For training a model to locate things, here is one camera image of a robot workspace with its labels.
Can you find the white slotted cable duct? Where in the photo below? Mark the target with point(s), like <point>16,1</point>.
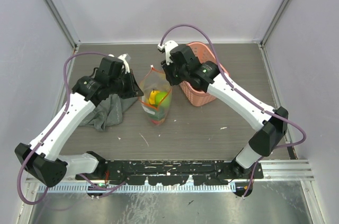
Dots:
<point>186,188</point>

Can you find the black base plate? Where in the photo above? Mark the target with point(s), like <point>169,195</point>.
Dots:
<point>138,172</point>

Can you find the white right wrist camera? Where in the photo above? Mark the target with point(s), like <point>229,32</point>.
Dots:
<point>166,48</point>

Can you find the yellow pear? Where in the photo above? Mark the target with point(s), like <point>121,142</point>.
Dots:
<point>152,96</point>

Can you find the clear zip bag orange zipper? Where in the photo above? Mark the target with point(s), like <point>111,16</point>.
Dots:
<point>154,79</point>

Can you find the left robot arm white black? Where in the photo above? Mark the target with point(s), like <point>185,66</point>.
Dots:
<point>41,158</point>

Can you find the pink plastic basket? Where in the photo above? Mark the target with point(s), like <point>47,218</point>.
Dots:
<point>198,96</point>

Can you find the green apple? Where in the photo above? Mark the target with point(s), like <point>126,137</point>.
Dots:
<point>163,99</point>

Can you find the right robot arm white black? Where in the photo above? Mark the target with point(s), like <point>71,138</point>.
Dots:
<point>269,123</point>

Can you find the grey cloth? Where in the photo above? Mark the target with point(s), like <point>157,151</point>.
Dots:
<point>108,113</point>

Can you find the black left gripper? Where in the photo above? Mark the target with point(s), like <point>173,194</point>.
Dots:
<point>134,89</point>

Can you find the dark green lime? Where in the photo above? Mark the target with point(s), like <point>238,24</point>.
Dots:
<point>157,115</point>

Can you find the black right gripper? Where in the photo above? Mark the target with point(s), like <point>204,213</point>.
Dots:
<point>170,78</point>

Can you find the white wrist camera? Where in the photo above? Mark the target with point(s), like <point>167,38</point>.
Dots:
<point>125,58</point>
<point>166,48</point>

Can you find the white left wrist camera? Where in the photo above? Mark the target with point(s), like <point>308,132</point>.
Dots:
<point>125,58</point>

